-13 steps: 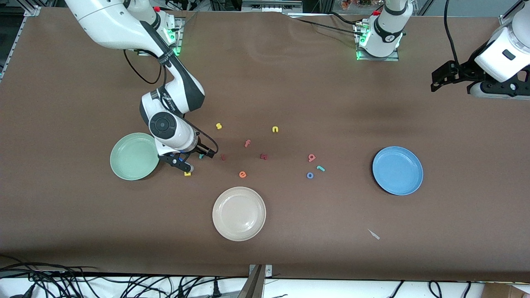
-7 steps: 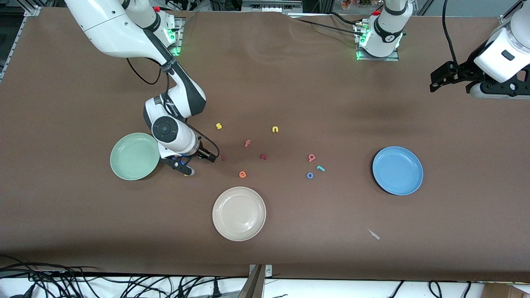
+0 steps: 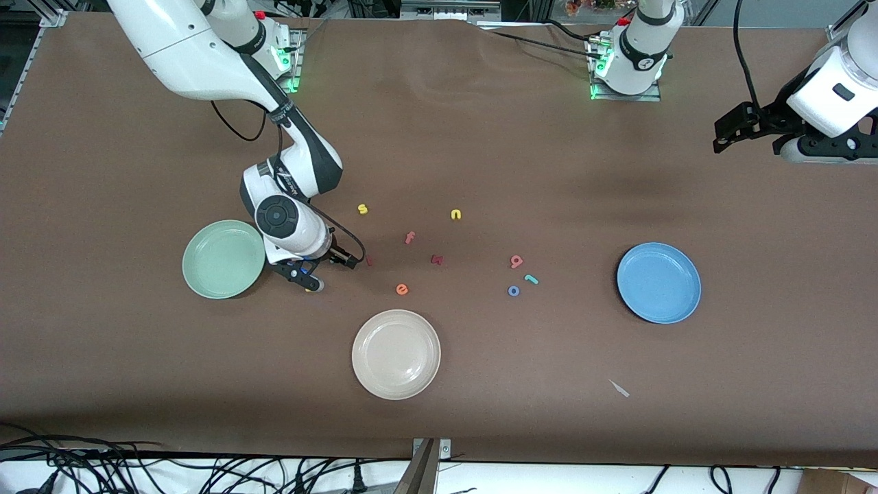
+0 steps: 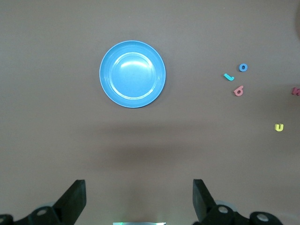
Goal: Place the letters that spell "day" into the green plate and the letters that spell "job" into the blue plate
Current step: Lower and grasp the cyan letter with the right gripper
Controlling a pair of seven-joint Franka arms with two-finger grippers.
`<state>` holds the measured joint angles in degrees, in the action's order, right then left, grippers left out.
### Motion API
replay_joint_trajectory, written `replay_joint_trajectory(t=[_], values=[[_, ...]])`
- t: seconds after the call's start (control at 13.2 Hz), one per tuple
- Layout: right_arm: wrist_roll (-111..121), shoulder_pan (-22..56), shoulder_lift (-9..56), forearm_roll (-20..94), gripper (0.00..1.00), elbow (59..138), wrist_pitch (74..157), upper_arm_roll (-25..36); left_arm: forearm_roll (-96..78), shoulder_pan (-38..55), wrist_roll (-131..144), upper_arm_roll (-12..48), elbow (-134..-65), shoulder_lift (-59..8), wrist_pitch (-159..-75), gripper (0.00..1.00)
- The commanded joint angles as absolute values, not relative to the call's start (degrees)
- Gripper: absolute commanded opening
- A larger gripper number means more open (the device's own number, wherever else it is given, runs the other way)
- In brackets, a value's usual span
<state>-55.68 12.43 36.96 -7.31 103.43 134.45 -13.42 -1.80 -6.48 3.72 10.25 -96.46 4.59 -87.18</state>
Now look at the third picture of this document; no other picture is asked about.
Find light green plastic plate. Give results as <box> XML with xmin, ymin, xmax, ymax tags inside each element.
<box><xmin>182</xmin><ymin>220</ymin><xmax>267</xmax><ymax>301</ymax></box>

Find beige plastic plate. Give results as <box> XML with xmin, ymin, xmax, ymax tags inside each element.
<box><xmin>351</xmin><ymin>309</ymin><xmax>442</xmax><ymax>401</ymax></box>

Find blue plastic plate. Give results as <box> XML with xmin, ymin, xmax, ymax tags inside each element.
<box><xmin>616</xmin><ymin>242</ymin><xmax>702</xmax><ymax>325</ymax></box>

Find brown table cover sheet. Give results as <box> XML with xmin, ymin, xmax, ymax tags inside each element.
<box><xmin>0</xmin><ymin>12</ymin><xmax>878</xmax><ymax>469</ymax></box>

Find orange artificial flowers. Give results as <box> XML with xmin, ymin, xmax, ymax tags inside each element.
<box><xmin>564</xmin><ymin>0</ymin><xmax>618</xmax><ymax>18</ymax></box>

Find grey metal equipment box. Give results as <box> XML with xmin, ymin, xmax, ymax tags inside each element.
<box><xmin>400</xmin><ymin>0</ymin><xmax>503</xmax><ymax>20</ymax></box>

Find cardboard box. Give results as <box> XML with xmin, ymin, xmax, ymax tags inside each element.
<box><xmin>799</xmin><ymin>468</ymin><xmax>878</xmax><ymax>494</ymax></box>

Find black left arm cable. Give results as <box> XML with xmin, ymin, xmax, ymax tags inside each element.
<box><xmin>733</xmin><ymin>0</ymin><xmax>763</xmax><ymax>110</ymax></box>

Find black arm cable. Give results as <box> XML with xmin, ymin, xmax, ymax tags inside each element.
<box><xmin>209</xmin><ymin>99</ymin><xmax>366</xmax><ymax>270</ymax></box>
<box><xmin>733</xmin><ymin>0</ymin><xmax>763</xmax><ymax>110</ymax></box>

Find aluminium frame profile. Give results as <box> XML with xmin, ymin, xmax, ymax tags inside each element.
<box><xmin>827</xmin><ymin>0</ymin><xmax>862</xmax><ymax>43</ymax></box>
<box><xmin>27</xmin><ymin>0</ymin><xmax>69</xmax><ymax>28</ymax></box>

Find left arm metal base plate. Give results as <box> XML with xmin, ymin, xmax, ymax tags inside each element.
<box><xmin>586</xmin><ymin>34</ymin><xmax>663</xmax><ymax>102</ymax></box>

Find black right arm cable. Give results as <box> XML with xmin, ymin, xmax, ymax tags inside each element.
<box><xmin>209</xmin><ymin>99</ymin><xmax>366</xmax><ymax>270</ymax></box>

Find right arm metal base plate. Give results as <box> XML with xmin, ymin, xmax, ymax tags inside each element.
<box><xmin>257</xmin><ymin>27</ymin><xmax>304</xmax><ymax>94</ymax></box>

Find black cable on table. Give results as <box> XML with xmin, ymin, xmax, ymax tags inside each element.
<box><xmin>473</xmin><ymin>22</ymin><xmax>604</xmax><ymax>61</ymax></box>
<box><xmin>541</xmin><ymin>18</ymin><xmax>610</xmax><ymax>43</ymax></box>

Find small metal bracket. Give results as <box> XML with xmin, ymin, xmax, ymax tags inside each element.
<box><xmin>412</xmin><ymin>438</ymin><xmax>452</xmax><ymax>462</ymax></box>

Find brown wooden post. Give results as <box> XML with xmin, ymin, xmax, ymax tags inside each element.
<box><xmin>392</xmin><ymin>439</ymin><xmax>440</xmax><ymax>494</ymax></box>

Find aluminium frame rail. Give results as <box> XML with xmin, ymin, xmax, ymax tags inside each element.
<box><xmin>0</xmin><ymin>27</ymin><xmax>42</xmax><ymax>138</ymax></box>

